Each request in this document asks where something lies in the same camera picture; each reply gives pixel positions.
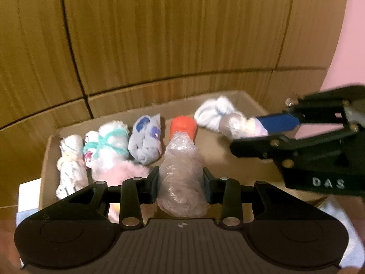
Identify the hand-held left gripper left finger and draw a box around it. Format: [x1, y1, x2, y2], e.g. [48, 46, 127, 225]
[65, 167, 159, 230]

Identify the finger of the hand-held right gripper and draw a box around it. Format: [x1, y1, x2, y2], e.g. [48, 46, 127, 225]
[258, 85, 365, 135]
[229, 124, 358, 167]

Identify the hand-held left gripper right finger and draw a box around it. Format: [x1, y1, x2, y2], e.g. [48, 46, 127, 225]
[203, 168, 297, 230]

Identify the grey white sock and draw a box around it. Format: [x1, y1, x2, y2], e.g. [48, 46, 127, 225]
[219, 113, 270, 140]

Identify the shallow cardboard box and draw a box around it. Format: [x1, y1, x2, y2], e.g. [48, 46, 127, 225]
[38, 90, 327, 224]

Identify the clear plastic bag bundle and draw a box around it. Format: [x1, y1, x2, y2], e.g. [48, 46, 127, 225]
[157, 131, 208, 218]

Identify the pink fluffy sock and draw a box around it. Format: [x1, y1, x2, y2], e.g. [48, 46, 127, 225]
[91, 160, 151, 224]

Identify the grey blue-dotted sock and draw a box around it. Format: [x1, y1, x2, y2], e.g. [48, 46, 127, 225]
[128, 113, 163, 164]

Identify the red plastic bag bundle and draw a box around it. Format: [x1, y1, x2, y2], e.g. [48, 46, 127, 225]
[169, 116, 198, 142]

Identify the light blue fluffy blanket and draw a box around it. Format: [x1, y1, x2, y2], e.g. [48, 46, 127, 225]
[16, 195, 365, 270]

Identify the small white teal pink sock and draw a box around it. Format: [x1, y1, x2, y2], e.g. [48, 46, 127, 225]
[83, 131, 100, 167]

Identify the white patterned rolled sock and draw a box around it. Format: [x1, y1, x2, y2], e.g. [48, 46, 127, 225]
[55, 135, 89, 200]

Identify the white board under blanket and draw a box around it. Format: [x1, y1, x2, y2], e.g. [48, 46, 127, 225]
[18, 178, 42, 214]

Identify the wooden wardrobe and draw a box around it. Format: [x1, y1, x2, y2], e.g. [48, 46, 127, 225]
[0, 0, 352, 139]

